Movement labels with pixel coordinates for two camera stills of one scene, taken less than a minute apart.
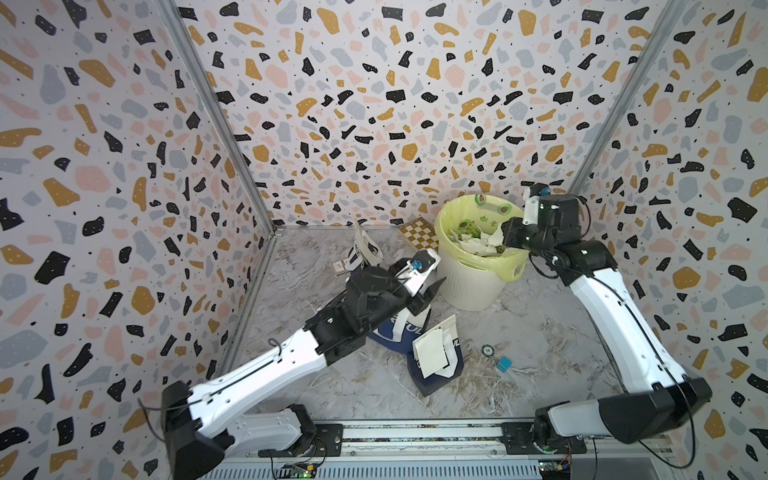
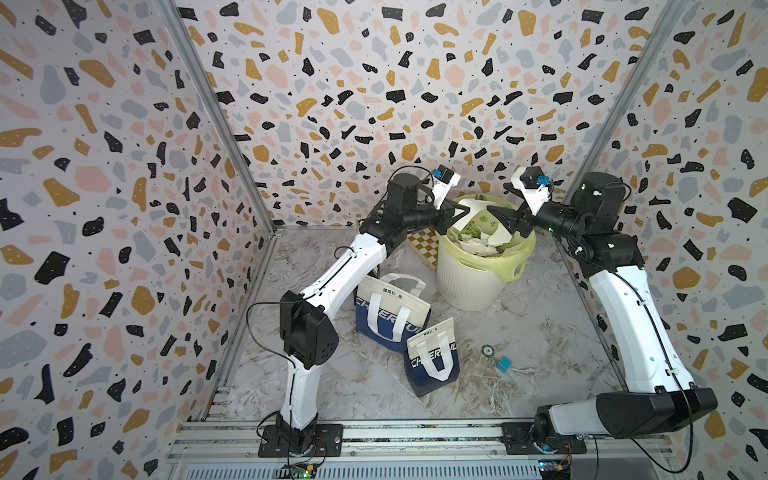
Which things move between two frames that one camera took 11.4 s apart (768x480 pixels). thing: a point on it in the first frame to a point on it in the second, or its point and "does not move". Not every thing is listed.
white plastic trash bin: [465, 286] does not move
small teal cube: [504, 364] does not move
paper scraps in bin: [483, 244] does not move
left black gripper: [430, 292] to [446, 215]
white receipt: [431, 353] to [474, 207]
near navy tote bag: [435, 381] does not move
